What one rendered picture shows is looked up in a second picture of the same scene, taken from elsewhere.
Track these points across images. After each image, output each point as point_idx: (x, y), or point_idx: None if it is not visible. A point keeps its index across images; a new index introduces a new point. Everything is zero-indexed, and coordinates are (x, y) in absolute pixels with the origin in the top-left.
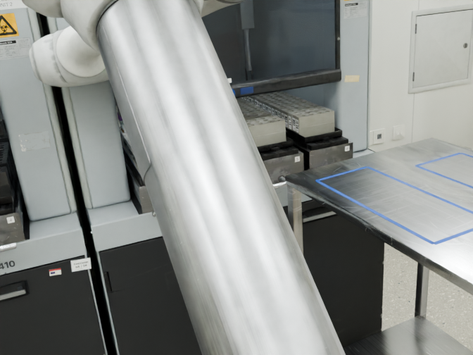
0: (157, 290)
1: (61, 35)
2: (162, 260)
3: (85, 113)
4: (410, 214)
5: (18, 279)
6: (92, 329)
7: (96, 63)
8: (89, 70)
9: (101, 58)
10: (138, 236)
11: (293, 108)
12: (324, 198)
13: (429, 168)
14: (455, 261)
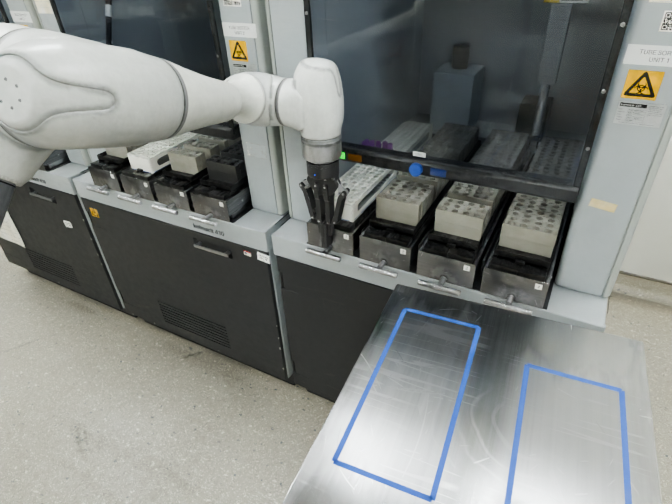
0: (315, 306)
1: (229, 81)
2: (321, 287)
3: (292, 141)
4: (387, 413)
5: (226, 246)
6: (269, 305)
7: (243, 114)
8: (240, 119)
9: (248, 111)
10: (304, 259)
11: (526, 207)
12: (371, 333)
13: (532, 380)
14: (306, 495)
